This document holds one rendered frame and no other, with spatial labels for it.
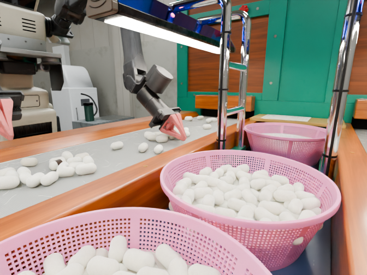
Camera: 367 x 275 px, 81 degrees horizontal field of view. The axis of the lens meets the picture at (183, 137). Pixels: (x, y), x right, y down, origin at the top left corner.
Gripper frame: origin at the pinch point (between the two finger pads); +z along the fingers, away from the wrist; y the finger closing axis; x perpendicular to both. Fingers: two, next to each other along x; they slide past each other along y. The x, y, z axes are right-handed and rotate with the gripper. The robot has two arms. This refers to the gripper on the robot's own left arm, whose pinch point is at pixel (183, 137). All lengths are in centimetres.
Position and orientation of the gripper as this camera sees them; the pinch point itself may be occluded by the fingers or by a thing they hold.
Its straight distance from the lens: 62.8
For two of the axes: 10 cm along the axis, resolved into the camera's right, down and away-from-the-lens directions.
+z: 6.4, 7.2, -2.7
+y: 5.6, -1.9, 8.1
